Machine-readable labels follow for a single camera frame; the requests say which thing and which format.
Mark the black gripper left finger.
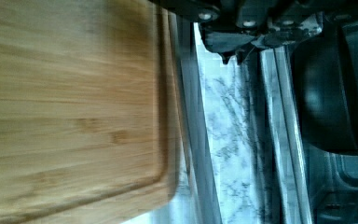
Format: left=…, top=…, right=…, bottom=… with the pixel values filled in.
left=200, top=23, right=255, bottom=65

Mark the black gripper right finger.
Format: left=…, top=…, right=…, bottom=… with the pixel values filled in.
left=235, top=13, right=323, bottom=64

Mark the stainless toaster oven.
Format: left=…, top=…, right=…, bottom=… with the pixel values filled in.
left=170, top=17, right=358, bottom=224

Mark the bamboo cutting board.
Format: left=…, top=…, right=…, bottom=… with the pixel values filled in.
left=0, top=0, right=180, bottom=224

